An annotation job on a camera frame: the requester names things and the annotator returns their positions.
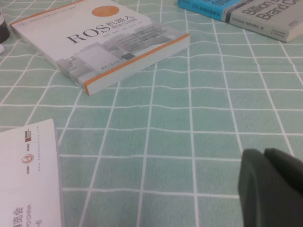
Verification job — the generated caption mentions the black mesh pen holder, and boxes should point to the black mesh pen holder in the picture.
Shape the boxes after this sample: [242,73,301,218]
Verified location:
[0,0,11,44]

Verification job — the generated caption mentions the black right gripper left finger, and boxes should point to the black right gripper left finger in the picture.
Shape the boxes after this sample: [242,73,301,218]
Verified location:
[238,148,276,227]

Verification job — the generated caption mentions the green checked tablecloth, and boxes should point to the green checked tablecloth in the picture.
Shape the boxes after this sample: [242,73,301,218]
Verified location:
[0,0,303,227]

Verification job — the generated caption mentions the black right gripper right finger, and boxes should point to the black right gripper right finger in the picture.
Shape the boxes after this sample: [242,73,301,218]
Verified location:
[263,148,303,227]

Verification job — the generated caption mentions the white ROS robot book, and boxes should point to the white ROS robot book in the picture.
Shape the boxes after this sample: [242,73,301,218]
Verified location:
[9,0,191,96]

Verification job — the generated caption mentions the blue and grey DTC book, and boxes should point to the blue and grey DTC book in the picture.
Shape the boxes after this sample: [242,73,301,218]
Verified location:
[177,0,303,43]

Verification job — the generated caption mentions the white show catalogue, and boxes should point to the white show catalogue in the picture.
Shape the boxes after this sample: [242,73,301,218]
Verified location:
[0,118,62,227]

